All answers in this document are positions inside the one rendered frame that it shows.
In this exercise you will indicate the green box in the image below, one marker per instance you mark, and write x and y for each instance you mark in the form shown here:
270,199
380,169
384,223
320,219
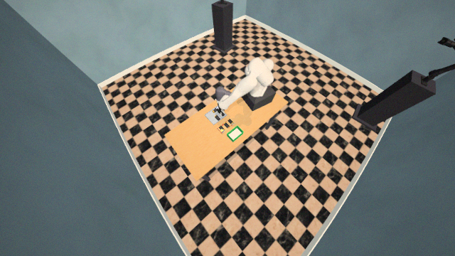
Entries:
235,133

